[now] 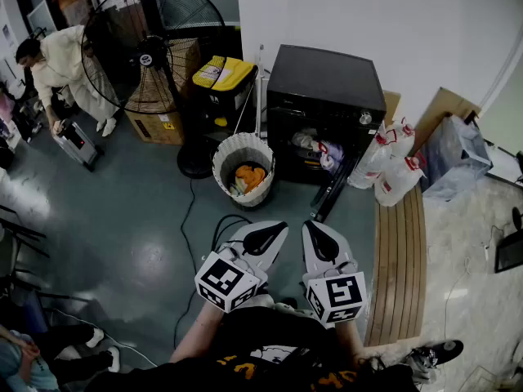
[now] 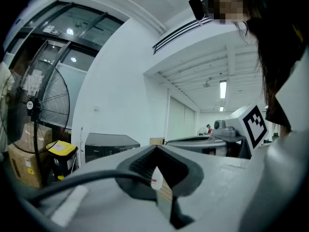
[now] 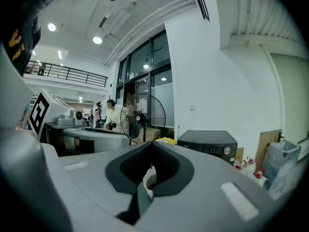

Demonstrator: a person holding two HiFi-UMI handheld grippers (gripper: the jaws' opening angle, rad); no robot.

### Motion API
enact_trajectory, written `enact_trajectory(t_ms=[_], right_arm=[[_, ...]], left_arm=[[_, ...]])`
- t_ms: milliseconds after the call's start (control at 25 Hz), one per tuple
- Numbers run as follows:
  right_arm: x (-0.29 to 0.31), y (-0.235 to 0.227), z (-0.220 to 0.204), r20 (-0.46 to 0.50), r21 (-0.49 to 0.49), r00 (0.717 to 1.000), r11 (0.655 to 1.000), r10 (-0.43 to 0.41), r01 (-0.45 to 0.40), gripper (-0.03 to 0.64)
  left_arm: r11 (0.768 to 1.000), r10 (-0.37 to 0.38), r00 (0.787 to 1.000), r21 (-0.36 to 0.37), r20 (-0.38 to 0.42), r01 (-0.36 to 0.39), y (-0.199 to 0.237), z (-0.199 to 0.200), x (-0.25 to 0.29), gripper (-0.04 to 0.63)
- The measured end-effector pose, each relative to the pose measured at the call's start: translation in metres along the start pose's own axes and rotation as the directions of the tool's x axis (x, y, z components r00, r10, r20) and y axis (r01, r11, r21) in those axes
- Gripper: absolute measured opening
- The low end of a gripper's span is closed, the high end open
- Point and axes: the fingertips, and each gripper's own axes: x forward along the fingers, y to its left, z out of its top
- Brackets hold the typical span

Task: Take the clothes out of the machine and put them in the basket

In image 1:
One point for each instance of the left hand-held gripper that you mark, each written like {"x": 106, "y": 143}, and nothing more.
{"x": 229, "y": 280}

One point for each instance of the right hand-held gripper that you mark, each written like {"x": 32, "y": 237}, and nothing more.
{"x": 337, "y": 294}

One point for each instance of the pixelated brown object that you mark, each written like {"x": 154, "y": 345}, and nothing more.
{"x": 250, "y": 176}

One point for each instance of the white laundry basket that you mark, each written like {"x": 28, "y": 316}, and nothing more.
{"x": 229, "y": 157}

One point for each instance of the black washing machine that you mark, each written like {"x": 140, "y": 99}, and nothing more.
{"x": 323, "y": 88}

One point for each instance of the person's right forearm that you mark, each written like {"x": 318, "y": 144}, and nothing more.
{"x": 351, "y": 337}

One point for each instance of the person's left forearm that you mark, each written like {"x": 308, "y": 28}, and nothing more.
{"x": 198, "y": 333}

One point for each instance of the person's light patterned trousers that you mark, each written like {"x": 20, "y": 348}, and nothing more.
{"x": 265, "y": 300}

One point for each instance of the person's black shoe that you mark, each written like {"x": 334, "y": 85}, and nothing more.
{"x": 290, "y": 302}

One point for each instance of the person's black printed shirt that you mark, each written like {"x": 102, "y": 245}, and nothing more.
{"x": 265, "y": 349}

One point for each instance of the white folding rack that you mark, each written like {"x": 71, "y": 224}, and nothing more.
{"x": 258, "y": 96}

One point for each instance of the brown cardboard box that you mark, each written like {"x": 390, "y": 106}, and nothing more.
{"x": 157, "y": 127}

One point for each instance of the plastic-wrapped bundle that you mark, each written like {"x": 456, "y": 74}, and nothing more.
{"x": 453, "y": 157}

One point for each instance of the black white sneaker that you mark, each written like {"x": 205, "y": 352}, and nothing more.
{"x": 439, "y": 353}

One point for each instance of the yellow-lidded black bin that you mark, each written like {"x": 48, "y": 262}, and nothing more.
{"x": 222, "y": 74}

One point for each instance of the flat cardboard sheet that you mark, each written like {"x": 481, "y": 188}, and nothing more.
{"x": 443, "y": 108}

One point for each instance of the black framed panel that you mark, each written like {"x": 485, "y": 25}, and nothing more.
{"x": 510, "y": 253}

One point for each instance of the black round-base stand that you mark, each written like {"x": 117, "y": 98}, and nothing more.
{"x": 518, "y": 219}

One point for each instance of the silver portable heater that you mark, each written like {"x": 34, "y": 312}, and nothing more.
{"x": 75, "y": 141}

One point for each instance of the black pedestal fan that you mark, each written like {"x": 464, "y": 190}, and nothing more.
{"x": 151, "y": 59}

